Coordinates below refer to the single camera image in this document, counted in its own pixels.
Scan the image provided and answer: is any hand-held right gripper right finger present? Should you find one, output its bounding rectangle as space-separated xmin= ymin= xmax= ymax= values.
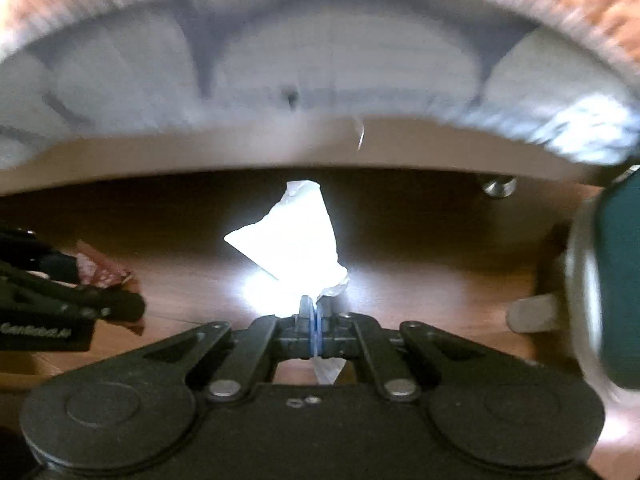
xmin=315 ymin=296 xmax=538 ymax=403

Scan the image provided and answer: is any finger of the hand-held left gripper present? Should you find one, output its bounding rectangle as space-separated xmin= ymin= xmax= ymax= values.
xmin=0 ymin=230 xmax=82 ymax=287
xmin=0 ymin=261 xmax=147 ymax=325

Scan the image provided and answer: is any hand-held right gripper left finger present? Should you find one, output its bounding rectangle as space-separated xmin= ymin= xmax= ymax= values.
xmin=107 ymin=296 xmax=315 ymax=403

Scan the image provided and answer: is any red snack wrapper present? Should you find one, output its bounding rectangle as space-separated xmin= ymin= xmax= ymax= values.
xmin=74 ymin=239 xmax=147 ymax=337

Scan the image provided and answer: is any white paper sheet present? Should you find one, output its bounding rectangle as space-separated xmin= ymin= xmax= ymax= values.
xmin=224 ymin=178 xmax=351 ymax=386

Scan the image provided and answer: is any teal trash bin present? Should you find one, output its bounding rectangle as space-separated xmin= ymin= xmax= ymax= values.
xmin=592 ymin=165 xmax=640 ymax=391

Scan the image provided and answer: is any silver metal knob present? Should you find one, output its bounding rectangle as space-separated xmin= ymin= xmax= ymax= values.
xmin=482 ymin=176 xmax=518 ymax=200

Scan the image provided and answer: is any bed with orange floral cover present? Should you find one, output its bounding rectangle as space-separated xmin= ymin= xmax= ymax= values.
xmin=0 ymin=0 xmax=640 ymax=197

